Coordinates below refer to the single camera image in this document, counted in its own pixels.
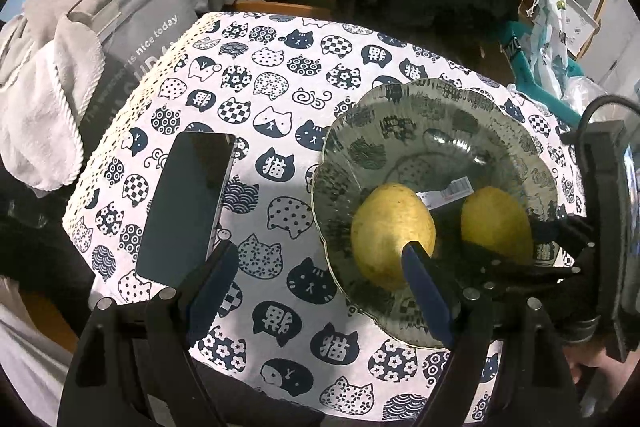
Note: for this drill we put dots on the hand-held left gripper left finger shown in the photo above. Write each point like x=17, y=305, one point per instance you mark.
x=215, y=287

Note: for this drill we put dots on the person's right hand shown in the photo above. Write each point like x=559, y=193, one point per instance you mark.
x=592, y=367

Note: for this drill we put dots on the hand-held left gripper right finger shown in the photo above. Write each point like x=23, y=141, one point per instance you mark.
x=425, y=292

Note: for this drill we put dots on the scalloped glass plate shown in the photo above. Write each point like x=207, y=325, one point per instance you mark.
x=425, y=142

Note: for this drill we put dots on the black smartphone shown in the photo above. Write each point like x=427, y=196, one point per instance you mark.
x=185, y=207

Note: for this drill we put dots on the clear plastic bag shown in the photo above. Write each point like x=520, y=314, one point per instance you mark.
x=580, y=89

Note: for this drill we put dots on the grey tote bag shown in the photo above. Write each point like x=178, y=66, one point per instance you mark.
x=135, y=37

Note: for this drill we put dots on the cat print tablecloth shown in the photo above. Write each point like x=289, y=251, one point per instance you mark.
x=280, y=117

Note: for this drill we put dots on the white paper label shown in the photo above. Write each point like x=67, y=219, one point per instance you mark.
x=450, y=192

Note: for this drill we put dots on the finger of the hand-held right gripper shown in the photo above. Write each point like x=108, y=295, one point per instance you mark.
x=505, y=274
x=560, y=232

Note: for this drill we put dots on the white printed rice bag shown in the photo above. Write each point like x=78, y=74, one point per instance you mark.
x=552, y=7

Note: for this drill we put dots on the yellow lemon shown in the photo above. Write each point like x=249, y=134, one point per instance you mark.
x=385, y=232
x=495, y=222

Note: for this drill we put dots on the white towel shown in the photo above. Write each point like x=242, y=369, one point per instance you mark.
x=45, y=107

